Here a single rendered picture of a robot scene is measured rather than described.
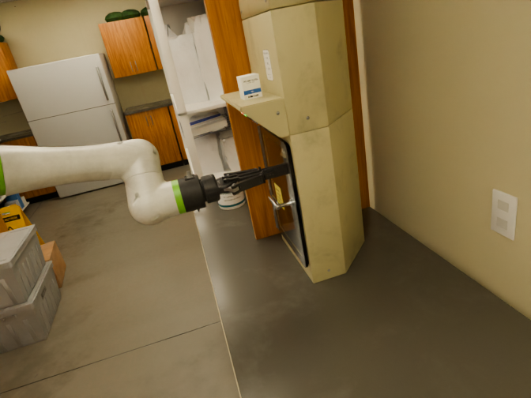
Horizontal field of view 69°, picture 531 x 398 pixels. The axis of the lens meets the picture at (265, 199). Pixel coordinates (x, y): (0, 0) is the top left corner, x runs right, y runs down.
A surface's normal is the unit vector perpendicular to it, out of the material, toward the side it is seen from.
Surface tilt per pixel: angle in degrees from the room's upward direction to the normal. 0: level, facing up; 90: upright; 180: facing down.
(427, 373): 0
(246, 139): 90
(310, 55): 90
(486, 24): 90
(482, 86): 90
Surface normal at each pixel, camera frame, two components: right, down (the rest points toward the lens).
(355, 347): -0.18, -0.90
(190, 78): -0.26, 0.44
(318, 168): 0.26, 0.34
